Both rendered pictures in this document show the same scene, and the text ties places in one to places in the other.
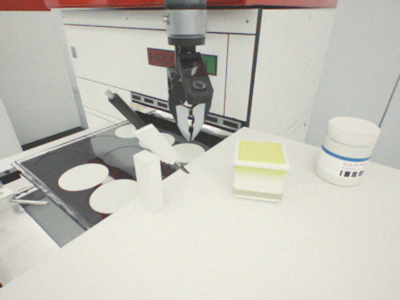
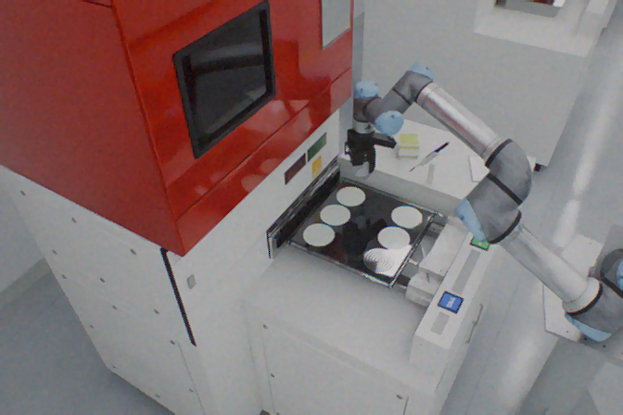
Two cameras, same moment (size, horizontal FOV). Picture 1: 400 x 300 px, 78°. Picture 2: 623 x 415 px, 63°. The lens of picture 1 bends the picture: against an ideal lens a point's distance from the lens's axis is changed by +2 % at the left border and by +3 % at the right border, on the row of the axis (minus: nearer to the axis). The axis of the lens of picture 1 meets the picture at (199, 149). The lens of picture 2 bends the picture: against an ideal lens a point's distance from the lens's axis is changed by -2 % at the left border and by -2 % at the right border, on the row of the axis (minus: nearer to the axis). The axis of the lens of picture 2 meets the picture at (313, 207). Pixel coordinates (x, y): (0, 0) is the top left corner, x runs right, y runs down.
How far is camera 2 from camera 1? 180 cm
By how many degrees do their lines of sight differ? 74
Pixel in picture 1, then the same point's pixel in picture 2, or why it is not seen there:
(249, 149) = (409, 141)
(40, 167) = (390, 266)
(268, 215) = (423, 152)
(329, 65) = not seen: hidden behind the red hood
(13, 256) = (452, 245)
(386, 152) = not seen: hidden behind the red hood
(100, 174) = (389, 231)
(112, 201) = (413, 216)
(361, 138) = not seen: hidden behind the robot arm
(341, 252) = (434, 139)
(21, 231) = (439, 250)
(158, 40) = (292, 158)
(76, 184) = (402, 237)
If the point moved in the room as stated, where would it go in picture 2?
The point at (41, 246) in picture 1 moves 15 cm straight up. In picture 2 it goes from (444, 237) to (451, 204)
